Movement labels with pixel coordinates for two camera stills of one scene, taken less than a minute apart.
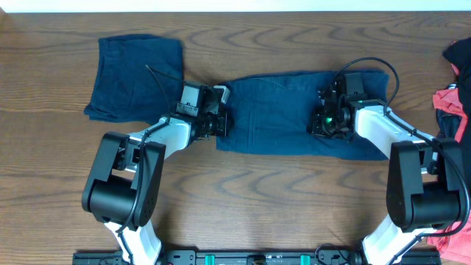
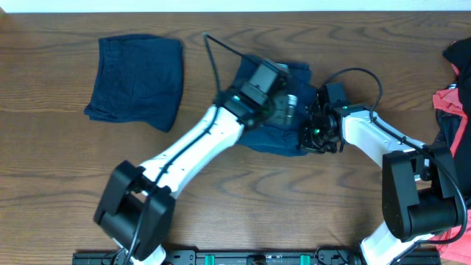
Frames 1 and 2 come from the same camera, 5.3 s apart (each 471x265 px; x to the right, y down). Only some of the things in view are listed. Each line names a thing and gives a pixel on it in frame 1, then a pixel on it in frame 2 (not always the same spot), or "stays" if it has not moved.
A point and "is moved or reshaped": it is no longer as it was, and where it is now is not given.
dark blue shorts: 271,113 is moved or reshaped
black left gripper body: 222,123 → 277,109
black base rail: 254,258 stays
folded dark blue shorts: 138,78 stays
